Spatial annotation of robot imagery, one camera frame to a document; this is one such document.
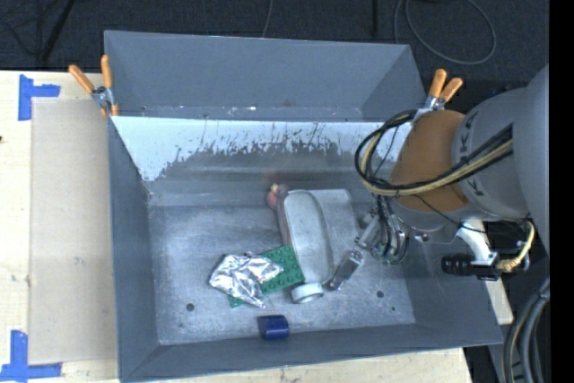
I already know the silver foil wrapper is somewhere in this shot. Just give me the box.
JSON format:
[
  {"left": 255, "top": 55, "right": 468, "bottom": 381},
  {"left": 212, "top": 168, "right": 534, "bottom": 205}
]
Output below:
[{"left": 208, "top": 251, "right": 285, "bottom": 309}]

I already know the pale wood flat board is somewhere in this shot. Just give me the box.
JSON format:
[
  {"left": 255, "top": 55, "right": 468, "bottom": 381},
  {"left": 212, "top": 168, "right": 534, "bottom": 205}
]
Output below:
[{"left": 27, "top": 97, "right": 119, "bottom": 367}]

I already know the black cylinder on white bracket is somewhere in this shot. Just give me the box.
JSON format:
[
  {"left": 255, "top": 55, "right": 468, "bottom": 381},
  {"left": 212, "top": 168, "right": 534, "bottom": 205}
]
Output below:
[{"left": 440, "top": 225, "right": 535, "bottom": 282}]

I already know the clear plastic bottle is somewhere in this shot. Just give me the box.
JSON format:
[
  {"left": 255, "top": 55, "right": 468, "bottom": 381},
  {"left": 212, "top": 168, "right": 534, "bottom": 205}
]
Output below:
[{"left": 276, "top": 188, "right": 336, "bottom": 306}]

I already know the small blue block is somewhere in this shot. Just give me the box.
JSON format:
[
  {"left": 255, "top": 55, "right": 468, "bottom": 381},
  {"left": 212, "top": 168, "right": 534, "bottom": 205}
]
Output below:
[{"left": 256, "top": 314, "right": 291, "bottom": 341}]

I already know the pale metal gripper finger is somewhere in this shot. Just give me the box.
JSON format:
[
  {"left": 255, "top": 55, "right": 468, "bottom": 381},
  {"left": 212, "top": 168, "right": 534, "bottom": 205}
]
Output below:
[
  {"left": 355, "top": 214, "right": 378, "bottom": 249},
  {"left": 321, "top": 248, "right": 364, "bottom": 292}
]

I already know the green studded flat block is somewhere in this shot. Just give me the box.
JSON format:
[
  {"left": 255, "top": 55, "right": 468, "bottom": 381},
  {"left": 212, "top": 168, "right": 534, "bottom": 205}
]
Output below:
[{"left": 226, "top": 244, "right": 307, "bottom": 310}]

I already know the pink and yellow toy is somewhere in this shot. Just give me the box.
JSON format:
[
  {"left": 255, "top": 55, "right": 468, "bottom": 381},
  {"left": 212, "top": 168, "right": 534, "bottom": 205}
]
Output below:
[{"left": 265, "top": 182, "right": 290, "bottom": 212}]

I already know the grey metal bin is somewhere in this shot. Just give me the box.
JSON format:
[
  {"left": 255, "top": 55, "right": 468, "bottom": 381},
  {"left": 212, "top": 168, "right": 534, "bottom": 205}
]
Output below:
[{"left": 102, "top": 30, "right": 505, "bottom": 383}]

